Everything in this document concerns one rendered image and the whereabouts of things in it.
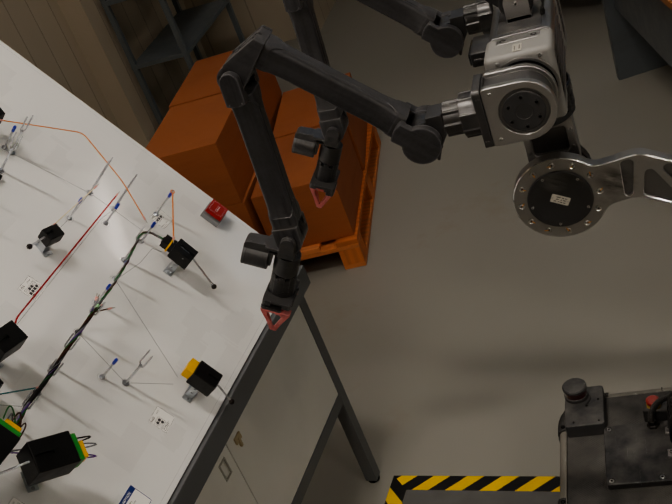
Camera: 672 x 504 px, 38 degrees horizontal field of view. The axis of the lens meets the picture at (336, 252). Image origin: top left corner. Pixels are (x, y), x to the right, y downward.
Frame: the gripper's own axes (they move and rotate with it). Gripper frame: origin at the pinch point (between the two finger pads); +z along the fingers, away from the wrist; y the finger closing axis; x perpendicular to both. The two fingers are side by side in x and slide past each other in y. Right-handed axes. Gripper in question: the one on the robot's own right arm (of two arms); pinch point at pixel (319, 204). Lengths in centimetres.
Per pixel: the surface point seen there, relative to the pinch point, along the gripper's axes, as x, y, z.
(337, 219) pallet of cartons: -3, -131, 94
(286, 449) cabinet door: 8, 38, 56
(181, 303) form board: -25.8, 36.2, 15.0
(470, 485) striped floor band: 65, 8, 83
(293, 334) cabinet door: 1.3, 12.1, 37.1
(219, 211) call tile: -26.1, 4.3, 7.6
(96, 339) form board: -39, 59, 12
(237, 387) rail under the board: -6, 50, 25
